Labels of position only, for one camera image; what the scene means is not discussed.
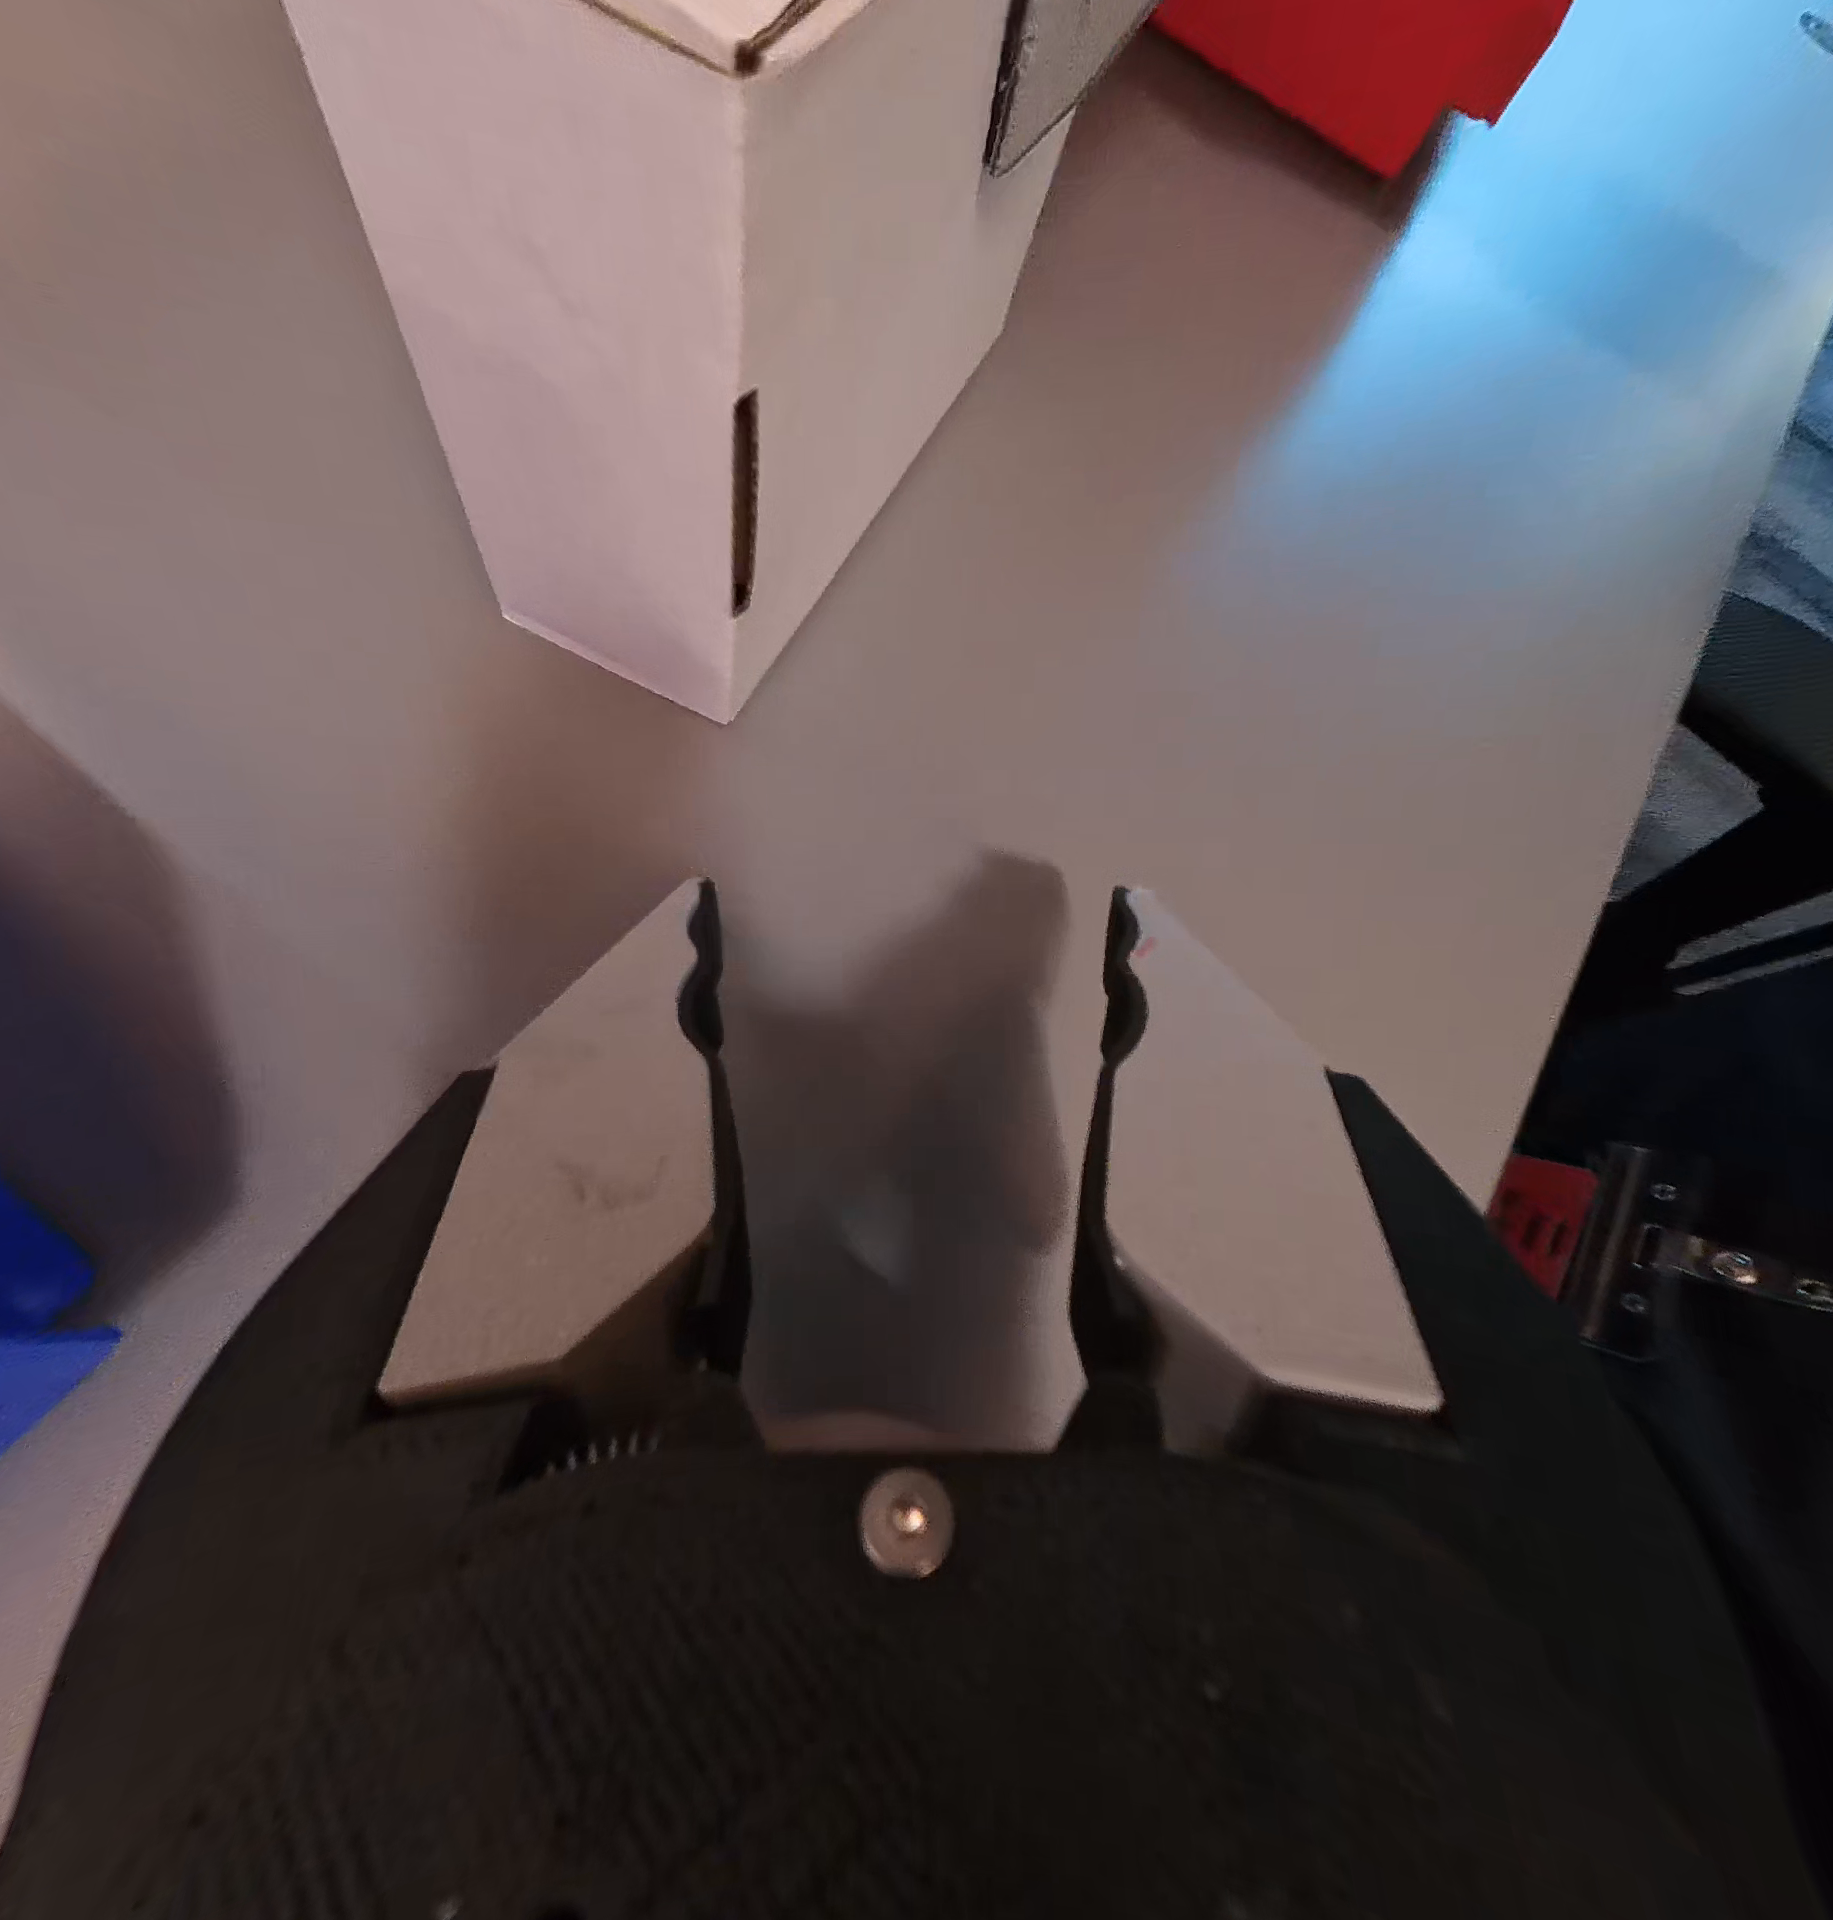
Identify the red plastic bin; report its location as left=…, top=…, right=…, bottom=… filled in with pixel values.
left=1154, top=0, right=1577, bottom=180

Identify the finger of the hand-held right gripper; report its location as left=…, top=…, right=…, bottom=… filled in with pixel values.
left=985, top=0, right=1163, bottom=177

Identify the blue plastic bin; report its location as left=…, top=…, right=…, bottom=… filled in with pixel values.
left=0, top=1144, right=127, bottom=1498

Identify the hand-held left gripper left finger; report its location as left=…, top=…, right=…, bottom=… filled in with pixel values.
left=379, top=879, right=753, bottom=1404

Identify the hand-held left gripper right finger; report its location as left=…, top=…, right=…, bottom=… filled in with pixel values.
left=1065, top=885, right=1446, bottom=1455

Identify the white cardboard mailer box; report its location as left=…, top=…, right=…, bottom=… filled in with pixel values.
left=278, top=0, right=1038, bottom=725

